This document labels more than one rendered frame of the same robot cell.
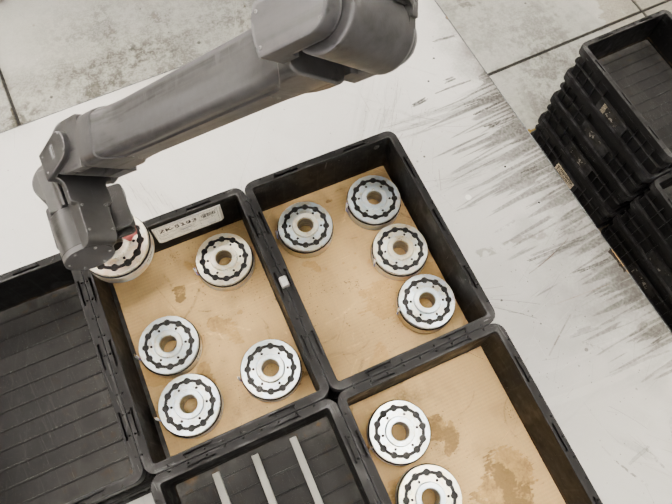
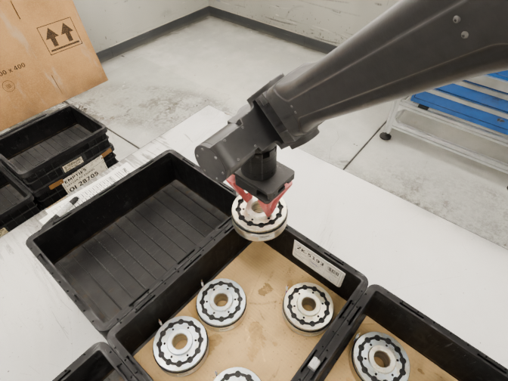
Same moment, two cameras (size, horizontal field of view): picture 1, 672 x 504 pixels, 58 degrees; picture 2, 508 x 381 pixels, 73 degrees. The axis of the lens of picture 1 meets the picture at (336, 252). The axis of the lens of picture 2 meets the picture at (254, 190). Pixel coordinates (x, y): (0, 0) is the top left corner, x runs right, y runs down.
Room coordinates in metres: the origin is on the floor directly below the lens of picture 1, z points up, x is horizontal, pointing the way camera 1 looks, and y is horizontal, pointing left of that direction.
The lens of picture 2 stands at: (0.17, -0.04, 1.53)
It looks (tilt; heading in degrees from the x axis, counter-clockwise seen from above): 47 degrees down; 69
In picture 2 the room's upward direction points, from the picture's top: straight up
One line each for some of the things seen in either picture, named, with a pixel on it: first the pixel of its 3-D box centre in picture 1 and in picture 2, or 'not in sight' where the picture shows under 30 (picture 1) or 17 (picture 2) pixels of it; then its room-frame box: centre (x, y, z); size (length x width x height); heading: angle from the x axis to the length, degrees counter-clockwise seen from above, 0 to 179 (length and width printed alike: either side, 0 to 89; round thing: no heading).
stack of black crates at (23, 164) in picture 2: not in sight; (68, 172); (-0.25, 1.39, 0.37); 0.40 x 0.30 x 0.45; 31
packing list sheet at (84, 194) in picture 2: not in sight; (103, 202); (-0.03, 0.79, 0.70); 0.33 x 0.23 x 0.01; 31
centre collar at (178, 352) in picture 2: (188, 404); (180, 341); (0.12, 0.22, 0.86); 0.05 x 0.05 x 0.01
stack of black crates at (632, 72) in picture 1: (628, 127); not in sight; (1.08, -0.84, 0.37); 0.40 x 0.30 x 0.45; 31
